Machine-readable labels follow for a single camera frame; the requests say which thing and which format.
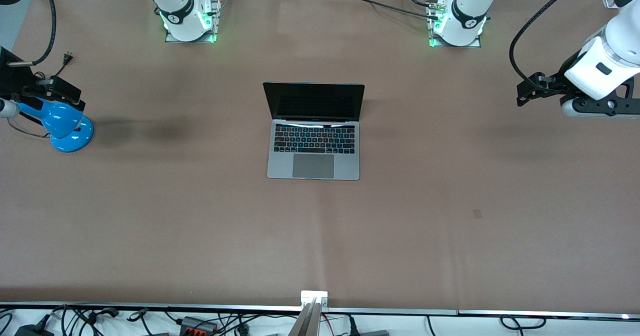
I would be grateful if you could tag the white metal bracket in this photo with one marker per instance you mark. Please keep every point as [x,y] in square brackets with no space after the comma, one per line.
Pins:
[307,296]

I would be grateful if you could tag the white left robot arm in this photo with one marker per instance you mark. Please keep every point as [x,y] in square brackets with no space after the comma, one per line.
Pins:
[465,11]

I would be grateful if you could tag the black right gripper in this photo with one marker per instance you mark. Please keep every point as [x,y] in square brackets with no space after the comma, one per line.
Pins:
[11,78]

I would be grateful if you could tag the aluminium corner profile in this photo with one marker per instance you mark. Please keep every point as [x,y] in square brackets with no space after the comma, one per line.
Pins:
[611,1]

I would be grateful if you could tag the silver grey laptop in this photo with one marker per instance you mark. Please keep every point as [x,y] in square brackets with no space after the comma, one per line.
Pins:
[314,166]

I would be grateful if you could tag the blue desk lamp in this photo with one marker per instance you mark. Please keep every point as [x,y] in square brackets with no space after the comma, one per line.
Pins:
[65,126]

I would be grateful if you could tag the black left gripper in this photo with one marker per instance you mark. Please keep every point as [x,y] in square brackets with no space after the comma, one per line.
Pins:
[558,79]

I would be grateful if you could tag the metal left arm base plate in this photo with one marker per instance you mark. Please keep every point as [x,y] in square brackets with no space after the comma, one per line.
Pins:
[475,41]

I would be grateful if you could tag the metal table edge rail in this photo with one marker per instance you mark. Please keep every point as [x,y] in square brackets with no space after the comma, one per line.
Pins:
[150,306]

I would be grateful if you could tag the black power adapter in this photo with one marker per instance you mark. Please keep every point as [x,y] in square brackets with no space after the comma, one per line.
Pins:
[32,331]

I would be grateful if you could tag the black orange connector block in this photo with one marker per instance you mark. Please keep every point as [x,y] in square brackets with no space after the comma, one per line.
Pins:
[197,324]

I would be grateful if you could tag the flat black power brick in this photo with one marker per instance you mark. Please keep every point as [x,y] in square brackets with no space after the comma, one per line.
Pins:
[372,333]

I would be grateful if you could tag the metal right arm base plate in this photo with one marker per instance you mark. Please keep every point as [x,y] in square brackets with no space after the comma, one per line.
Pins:
[216,26]

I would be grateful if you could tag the aluminium camera mast profile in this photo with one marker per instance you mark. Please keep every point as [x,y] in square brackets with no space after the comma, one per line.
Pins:
[307,323]

